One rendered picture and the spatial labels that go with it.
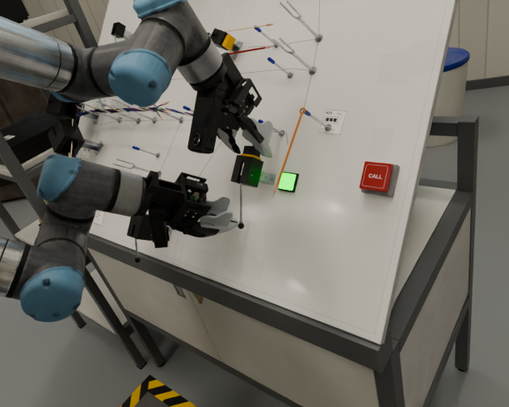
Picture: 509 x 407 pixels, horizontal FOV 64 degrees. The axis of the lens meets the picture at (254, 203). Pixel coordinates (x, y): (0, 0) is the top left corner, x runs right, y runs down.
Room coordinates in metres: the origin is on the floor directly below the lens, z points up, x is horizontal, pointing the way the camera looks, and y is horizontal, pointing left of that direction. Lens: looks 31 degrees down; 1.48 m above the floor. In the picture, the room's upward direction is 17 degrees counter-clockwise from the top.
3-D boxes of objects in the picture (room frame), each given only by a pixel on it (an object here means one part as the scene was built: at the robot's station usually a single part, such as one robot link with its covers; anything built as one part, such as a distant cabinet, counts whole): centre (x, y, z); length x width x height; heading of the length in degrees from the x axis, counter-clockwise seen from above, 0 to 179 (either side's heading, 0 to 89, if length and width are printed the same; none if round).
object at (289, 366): (0.69, 0.06, 0.60); 0.55 x 0.03 x 0.39; 44
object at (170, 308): (1.09, 0.44, 0.60); 0.55 x 0.02 x 0.39; 44
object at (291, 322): (0.88, 0.26, 0.83); 1.18 x 0.06 x 0.06; 44
